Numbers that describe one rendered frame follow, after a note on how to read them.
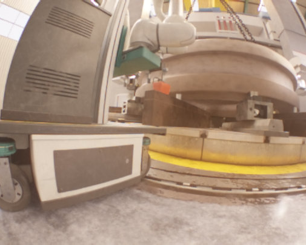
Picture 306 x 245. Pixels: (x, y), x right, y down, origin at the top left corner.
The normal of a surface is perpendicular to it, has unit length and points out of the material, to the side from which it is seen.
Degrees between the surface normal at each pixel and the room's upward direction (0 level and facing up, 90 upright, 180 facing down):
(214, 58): 90
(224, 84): 90
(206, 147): 90
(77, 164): 90
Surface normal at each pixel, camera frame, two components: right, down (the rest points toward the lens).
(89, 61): 0.80, 0.07
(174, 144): -0.57, -0.04
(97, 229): 0.08, -1.00
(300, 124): -0.99, -0.08
